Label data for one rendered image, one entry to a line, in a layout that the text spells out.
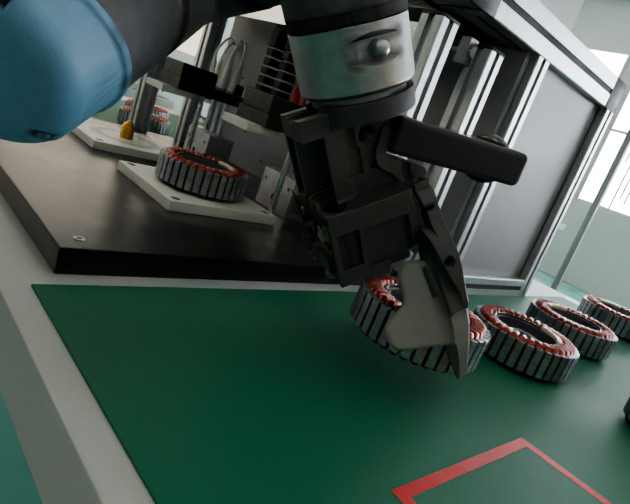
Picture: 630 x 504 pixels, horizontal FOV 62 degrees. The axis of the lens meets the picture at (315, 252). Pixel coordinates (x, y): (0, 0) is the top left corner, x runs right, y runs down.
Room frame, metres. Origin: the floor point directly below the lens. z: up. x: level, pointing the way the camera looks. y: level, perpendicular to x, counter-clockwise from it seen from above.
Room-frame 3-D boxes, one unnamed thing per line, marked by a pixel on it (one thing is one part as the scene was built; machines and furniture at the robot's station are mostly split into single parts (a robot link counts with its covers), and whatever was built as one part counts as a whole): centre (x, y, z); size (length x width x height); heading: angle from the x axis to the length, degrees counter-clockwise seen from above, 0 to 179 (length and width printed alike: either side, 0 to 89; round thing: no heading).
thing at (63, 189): (0.75, 0.24, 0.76); 0.64 x 0.47 x 0.02; 46
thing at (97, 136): (0.82, 0.34, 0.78); 0.15 x 0.15 x 0.01; 46
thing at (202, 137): (0.92, 0.24, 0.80); 0.08 x 0.05 x 0.06; 46
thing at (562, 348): (0.54, -0.24, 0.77); 0.11 x 0.11 x 0.04
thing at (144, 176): (0.65, 0.17, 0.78); 0.15 x 0.15 x 0.01; 46
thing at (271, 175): (0.76, 0.07, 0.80); 0.08 x 0.05 x 0.06; 46
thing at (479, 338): (0.42, -0.10, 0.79); 0.11 x 0.11 x 0.04
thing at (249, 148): (0.92, 0.08, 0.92); 0.66 x 0.01 x 0.30; 46
